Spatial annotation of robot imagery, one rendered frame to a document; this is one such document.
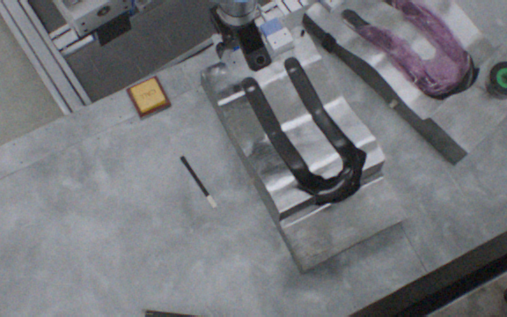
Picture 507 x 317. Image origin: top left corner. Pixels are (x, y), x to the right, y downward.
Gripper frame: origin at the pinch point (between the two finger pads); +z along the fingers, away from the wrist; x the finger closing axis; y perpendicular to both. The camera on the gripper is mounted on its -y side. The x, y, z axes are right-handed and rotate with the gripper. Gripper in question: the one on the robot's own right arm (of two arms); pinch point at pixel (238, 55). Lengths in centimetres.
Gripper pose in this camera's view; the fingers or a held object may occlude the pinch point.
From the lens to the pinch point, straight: 176.5
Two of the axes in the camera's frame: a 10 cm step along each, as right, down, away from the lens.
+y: -4.6, -8.7, 2.0
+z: -0.5, 2.4, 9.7
